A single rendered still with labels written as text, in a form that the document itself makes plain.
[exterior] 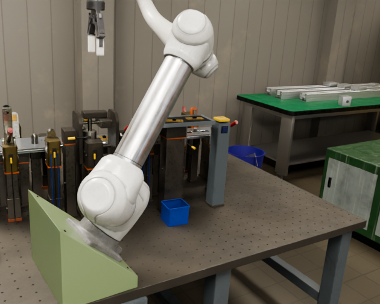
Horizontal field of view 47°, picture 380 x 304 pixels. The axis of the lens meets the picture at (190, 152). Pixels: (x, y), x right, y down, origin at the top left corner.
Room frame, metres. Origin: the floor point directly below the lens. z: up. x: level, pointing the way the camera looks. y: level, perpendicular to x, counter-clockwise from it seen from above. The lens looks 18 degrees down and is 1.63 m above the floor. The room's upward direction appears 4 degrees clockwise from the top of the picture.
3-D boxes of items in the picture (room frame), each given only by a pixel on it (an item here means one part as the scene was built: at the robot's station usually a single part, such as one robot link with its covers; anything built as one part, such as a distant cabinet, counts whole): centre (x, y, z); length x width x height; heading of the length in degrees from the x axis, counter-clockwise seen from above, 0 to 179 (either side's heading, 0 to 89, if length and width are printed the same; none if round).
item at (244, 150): (3.88, -0.53, 0.24); 0.41 x 0.38 x 0.48; 30
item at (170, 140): (1.95, 0.09, 0.92); 0.10 x 0.08 x 0.45; 118
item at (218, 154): (2.07, -0.14, 0.92); 0.08 x 0.08 x 0.44; 28
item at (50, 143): (1.82, 0.61, 0.88); 0.11 x 0.07 x 0.37; 28
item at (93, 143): (1.80, 0.42, 0.89); 0.09 x 0.08 x 0.38; 28
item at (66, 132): (1.84, 0.54, 0.91); 0.07 x 0.05 x 0.42; 28
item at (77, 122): (1.91, 0.44, 0.94); 0.18 x 0.13 x 0.49; 118
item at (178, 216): (1.85, 0.05, 0.75); 0.11 x 0.10 x 0.09; 118
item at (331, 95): (5.14, -1.75, 0.47); 2.47 x 0.93 x 0.94; 123
